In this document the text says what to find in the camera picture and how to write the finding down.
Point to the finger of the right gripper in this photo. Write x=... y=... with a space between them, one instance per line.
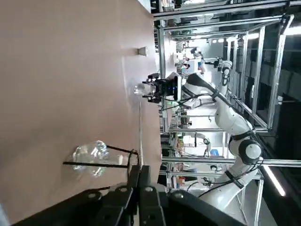
x=152 y=78
x=154 y=98

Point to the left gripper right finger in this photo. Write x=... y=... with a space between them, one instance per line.
x=150 y=207

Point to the small white round cap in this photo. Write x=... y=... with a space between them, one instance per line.
x=142 y=51

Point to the aluminium frame rack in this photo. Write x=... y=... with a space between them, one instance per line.
x=275 y=70

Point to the clear glass beaker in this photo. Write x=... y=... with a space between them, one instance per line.
x=141 y=90

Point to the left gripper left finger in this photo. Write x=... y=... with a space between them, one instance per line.
x=115 y=204

